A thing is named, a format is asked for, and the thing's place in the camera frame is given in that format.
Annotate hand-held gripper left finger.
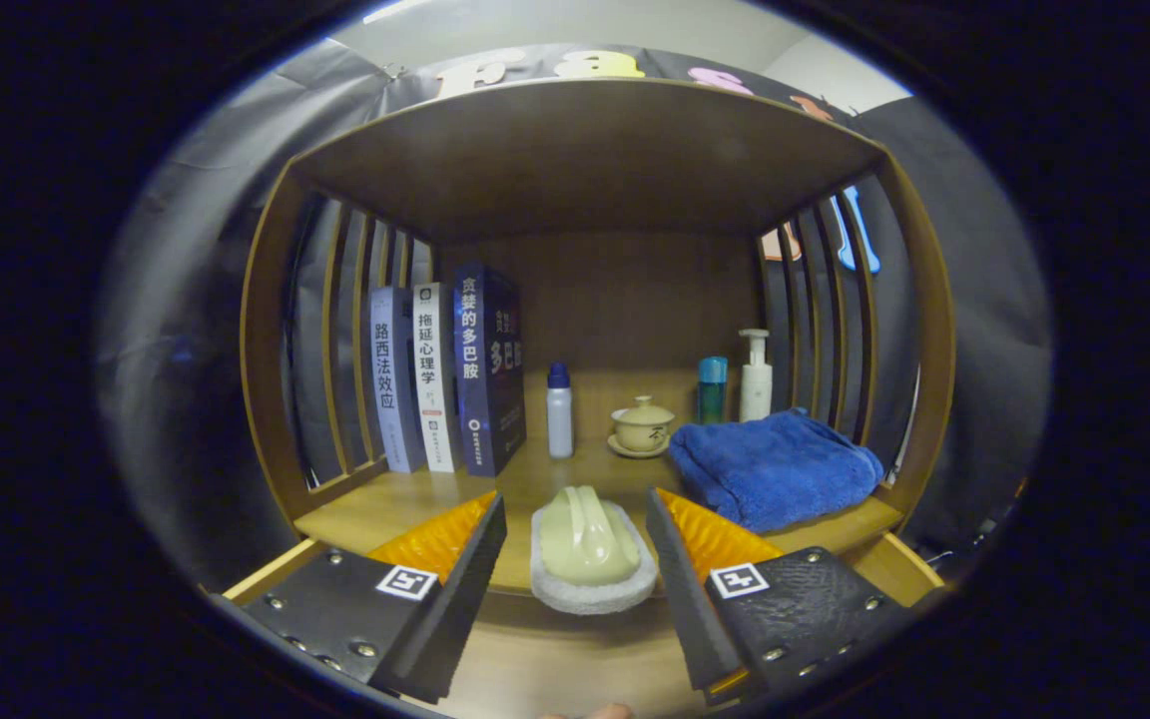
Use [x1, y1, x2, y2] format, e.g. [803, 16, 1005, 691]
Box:
[208, 489, 508, 705]

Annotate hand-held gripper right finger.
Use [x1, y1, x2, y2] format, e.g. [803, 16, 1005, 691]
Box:
[645, 486, 920, 708]

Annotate green handled scrub sponge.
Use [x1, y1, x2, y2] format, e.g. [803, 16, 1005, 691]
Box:
[530, 485, 659, 616]

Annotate wooden countertop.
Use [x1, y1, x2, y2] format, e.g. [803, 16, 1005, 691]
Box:
[293, 369, 905, 598]

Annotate wooden cabinet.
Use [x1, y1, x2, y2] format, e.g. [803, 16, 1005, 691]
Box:
[241, 78, 955, 545]

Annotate folded blue towel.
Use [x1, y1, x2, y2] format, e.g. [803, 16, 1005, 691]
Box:
[668, 407, 885, 533]

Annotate beige lidded tea cup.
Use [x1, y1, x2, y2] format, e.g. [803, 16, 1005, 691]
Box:
[607, 395, 677, 459]

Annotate small white bottle blue cap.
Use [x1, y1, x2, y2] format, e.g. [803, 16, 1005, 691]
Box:
[546, 361, 575, 459]

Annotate teal bottle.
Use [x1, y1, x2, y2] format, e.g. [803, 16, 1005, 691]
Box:
[697, 357, 729, 425]

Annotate white book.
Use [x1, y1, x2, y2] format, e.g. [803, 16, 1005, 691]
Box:
[411, 282, 463, 474]

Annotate white pump bottle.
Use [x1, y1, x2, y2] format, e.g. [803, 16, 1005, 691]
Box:
[739, 329, 775, 423]

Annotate light blue book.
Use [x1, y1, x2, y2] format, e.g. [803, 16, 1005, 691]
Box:
[368, 287, 428, 474]

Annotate dark blue book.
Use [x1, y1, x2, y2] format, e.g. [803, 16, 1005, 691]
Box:
[452, 262, 528, 478]

